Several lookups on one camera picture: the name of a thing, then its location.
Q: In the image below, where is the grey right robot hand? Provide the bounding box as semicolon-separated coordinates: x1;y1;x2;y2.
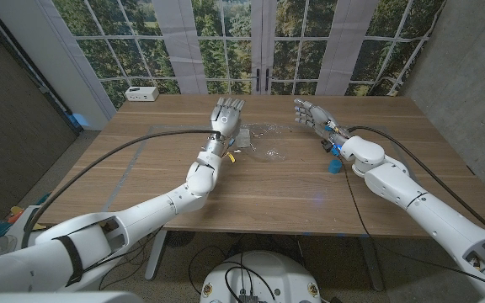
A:
294;97;349;146

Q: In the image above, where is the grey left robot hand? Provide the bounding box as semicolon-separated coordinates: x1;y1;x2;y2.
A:
202;96;247;157

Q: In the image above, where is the clear plastic wrap sheet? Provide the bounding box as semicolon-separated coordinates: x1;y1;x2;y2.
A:
236;121;288;163

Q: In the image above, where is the printed forest window backdrop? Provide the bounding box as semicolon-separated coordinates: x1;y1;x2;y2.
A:
51;0;448;111

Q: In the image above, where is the white power strip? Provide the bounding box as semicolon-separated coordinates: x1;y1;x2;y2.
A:
125;86;160;103

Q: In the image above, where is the dark round floor object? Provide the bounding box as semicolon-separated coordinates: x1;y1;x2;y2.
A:
164;230;196;248

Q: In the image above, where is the blue tape piece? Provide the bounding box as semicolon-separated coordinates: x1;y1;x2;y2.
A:
67;112;91;128

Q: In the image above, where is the grey table leg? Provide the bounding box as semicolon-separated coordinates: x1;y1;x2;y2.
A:
144;230;168;281
358;237;386;292

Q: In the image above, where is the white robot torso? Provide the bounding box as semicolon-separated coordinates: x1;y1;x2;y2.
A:
200;250;322;303

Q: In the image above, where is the orange floor toy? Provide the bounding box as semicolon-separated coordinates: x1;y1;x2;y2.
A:
7;205;25;225

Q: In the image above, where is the white printed floor mat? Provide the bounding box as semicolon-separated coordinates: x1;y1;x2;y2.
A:
0;204;58;260

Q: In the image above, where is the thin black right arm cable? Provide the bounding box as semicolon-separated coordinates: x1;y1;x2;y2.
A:
338;157;485;293

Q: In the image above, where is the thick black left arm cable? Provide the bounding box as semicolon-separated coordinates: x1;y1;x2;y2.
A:
21;129;222;250

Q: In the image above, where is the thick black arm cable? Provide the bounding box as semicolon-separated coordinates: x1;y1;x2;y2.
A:
21;129;222;250
346;124;485;237

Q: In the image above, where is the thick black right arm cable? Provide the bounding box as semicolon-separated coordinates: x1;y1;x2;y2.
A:
346;124;485;237

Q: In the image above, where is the black floor cable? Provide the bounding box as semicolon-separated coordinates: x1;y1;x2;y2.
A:
98;229;162;291

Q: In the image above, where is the black torso cable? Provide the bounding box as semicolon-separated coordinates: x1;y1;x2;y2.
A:
187;245;278;303

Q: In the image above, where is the dark wall rail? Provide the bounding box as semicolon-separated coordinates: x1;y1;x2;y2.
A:
0;0;82;138

